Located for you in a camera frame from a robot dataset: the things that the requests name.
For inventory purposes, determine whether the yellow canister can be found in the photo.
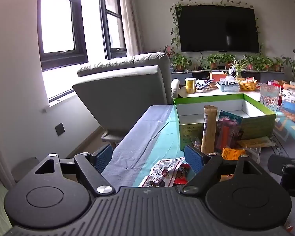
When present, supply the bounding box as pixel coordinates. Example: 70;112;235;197
185;78;196;94

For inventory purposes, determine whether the pale yellow snack packet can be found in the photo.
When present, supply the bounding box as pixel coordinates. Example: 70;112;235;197
237;136;277;149

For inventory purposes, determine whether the round white table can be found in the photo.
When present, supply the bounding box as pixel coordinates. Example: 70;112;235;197
178;82;261;101

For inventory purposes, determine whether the red flower plant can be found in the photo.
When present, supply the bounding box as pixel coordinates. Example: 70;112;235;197
160;45;175;62

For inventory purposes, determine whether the green vine garland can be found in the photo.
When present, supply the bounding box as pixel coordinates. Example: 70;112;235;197
170;0;265;52

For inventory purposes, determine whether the yellow wicker basket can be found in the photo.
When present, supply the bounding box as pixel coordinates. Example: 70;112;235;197
237;78;258;91

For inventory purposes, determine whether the grey armchair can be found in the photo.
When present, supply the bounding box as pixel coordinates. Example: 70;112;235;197
72;52;180;143

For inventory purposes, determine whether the narrow black framed window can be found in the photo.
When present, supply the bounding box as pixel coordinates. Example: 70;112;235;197
98;0;128;59

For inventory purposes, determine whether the blue plastic basket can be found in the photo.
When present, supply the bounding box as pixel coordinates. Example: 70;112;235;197
216;81;240;92

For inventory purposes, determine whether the red and white snack packet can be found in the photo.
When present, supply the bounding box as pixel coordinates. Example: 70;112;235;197
140;157;187;188

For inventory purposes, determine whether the clear glass mug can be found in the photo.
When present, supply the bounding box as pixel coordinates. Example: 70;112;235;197
260;84;281;112

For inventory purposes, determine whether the orange snack packet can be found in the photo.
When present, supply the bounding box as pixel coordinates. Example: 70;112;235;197
221;147;246;161

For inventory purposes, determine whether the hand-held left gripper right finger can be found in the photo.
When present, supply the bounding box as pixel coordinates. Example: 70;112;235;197
177;145;271;194

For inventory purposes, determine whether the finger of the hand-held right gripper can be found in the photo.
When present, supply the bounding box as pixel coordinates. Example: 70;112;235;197
267;154;295;175

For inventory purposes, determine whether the large black framed window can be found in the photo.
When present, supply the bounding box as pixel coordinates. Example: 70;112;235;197
38;0;89;70

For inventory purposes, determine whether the small red snack packet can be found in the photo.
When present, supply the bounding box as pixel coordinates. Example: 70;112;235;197
174;164;191;185

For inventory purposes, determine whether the beige curtain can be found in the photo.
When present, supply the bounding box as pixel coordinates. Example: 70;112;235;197
119;0;144;56

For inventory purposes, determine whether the orange box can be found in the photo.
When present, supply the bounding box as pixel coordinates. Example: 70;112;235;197
210;72;228;82

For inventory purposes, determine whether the grey television cabinet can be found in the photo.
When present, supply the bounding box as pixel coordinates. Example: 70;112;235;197
171;70;285;84

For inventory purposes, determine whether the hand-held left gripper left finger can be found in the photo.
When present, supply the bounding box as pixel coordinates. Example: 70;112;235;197
25;144;115;197

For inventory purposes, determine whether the potted spider plant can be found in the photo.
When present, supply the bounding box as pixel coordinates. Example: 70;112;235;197
230;56;247;79

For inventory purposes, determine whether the potted green plant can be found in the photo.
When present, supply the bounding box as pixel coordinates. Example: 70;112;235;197
222;53;235;70
258;56;273;71
206;53;223;70
273;57;286;72
243;55;258;70
171;53;190;72

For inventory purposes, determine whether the long tan stick packet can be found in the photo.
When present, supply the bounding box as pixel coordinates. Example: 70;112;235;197
200;105;218;154

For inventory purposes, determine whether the black wall socket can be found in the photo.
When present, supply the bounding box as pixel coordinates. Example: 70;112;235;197
55;123;65;137

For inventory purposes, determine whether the black television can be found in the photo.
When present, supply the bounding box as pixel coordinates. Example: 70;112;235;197
178;5;260;53

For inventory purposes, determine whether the green cardboard box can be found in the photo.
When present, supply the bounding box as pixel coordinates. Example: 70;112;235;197
173;93;277;151

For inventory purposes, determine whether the pink sausage packet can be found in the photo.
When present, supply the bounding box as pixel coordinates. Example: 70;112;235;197
215;111;244;153

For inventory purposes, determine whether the grey-blue cloth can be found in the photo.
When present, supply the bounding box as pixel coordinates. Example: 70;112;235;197
101;104;177;188

